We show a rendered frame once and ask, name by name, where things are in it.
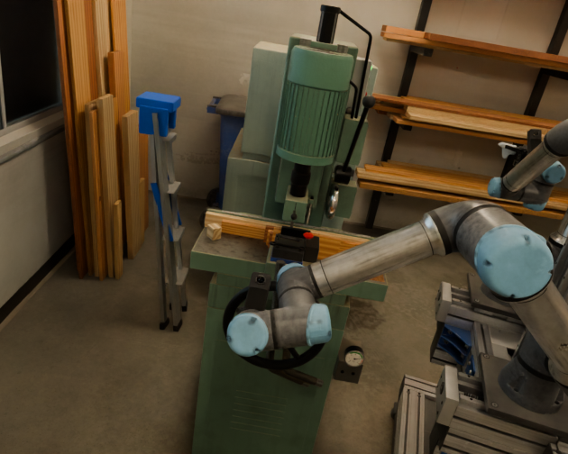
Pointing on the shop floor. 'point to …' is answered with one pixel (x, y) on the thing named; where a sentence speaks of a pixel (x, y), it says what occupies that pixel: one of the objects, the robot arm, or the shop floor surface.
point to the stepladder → (165, 198)
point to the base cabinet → (257, 399)
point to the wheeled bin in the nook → (228, 108)
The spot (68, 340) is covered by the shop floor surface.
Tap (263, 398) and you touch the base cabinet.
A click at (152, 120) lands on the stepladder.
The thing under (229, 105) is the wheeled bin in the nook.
